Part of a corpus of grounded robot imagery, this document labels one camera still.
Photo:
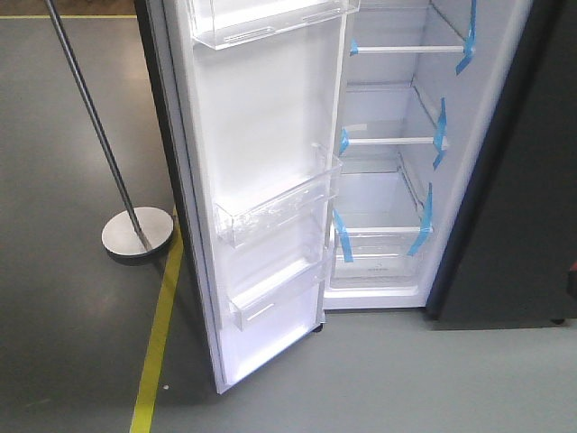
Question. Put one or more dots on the glass fridge shelf lower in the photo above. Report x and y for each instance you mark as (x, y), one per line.
(380, 202)

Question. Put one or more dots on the open fridge door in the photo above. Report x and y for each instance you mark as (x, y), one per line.
(231, 119)

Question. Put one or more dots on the glass fridge shelf middle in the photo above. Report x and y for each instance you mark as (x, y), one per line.
(393, 115)

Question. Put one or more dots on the white fridge interior body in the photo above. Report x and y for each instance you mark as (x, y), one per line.
(433, 73)

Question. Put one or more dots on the clear door bin middle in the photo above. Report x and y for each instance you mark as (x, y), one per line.
(250, 215)

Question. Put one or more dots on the clear door bin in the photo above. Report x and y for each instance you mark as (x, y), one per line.
(223, 24)
(277, 289)
(250, 215)

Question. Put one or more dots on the clear crisper drawer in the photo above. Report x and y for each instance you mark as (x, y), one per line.
(371, 262)

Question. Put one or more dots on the clear door bin lower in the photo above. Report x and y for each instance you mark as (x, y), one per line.
(277, 289)

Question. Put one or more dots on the clear door bin upper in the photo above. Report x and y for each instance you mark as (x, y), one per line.
(223, 24)

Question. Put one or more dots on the yellow floor tape line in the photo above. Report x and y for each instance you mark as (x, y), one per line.
(149, 383)

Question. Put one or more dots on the metal stanchion post with base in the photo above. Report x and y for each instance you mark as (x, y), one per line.
(137, 231)

